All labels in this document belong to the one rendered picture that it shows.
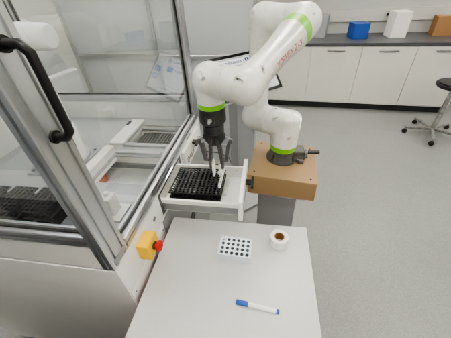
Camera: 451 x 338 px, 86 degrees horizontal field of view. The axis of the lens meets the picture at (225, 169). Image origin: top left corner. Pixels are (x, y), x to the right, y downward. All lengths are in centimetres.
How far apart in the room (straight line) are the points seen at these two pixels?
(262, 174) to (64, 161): 81
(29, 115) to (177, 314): 68
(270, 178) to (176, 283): 58
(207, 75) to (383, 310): 166
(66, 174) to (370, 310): 173
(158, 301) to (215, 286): 19
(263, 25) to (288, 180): 64
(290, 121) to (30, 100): 89
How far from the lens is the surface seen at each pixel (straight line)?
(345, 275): 194
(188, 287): 94
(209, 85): 74
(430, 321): 200
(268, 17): 107
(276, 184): 115
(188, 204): 101
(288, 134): 112
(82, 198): 65
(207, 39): 258
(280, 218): 142
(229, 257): 95
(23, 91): 55
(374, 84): 402
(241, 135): 197
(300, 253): 101
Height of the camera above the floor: 159
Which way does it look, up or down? 38 degrees down
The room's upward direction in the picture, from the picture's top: 4 degrees counter-clockwise
